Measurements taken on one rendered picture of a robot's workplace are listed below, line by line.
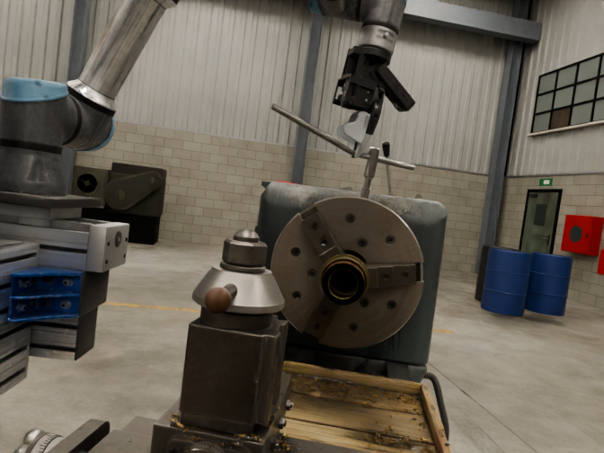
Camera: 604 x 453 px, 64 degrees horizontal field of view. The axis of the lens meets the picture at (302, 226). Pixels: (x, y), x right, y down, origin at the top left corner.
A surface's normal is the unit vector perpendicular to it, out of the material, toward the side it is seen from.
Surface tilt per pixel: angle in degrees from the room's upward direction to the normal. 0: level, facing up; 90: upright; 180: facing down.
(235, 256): 90
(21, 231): 90
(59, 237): 90
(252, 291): 60
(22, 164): 73
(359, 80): 93
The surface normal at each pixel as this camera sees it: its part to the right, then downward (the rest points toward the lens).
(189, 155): 0.17, 0.07
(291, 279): -0.12, 0.04
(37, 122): 0.63, 0.12
